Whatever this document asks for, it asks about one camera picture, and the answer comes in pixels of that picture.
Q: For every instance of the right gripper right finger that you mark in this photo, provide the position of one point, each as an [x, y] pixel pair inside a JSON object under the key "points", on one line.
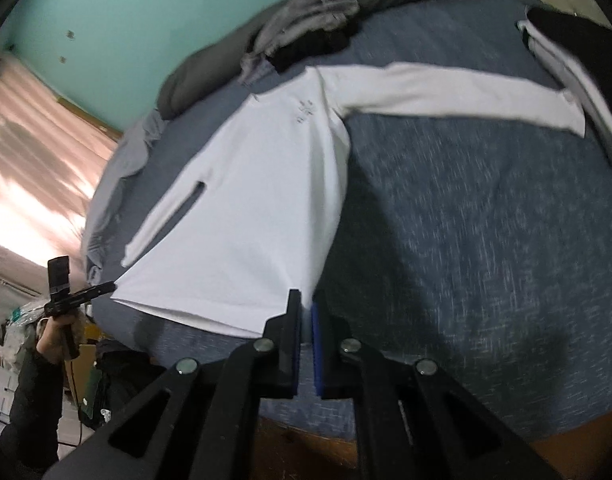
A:
{"points": [[414, 421]]}

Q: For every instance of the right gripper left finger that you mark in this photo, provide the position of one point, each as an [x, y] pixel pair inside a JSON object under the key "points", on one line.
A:
{"points": [[196, 421]]}

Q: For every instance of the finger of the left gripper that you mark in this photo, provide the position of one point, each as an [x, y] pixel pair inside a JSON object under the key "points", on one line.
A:
{"points": [[86, 295]]}

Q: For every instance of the white long sleeve shirt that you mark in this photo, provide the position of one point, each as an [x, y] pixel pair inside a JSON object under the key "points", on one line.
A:
{"points": [[254, 214]]}

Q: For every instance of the person's left forearm dark sleeve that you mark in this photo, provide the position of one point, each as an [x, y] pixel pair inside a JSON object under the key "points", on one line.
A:
{"points": [[29, 443]]}

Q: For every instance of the person's left hand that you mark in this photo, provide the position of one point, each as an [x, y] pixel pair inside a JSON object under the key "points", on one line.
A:
{"points": [[50, 343]]}

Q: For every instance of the pink window curtain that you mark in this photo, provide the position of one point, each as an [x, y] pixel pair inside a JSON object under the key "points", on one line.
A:
{"points": [[51, 162]]}

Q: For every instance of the light grey bed sheet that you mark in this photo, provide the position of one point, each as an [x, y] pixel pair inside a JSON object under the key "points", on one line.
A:
{"points": [[131, 155]]}

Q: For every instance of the grey crumpled garment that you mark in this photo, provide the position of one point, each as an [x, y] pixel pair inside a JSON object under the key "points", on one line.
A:
{"points": [[295, 20]]}

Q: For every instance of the black and white folded garment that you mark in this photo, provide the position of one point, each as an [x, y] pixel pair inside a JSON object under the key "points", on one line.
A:
{"points": [[578, 53]]}

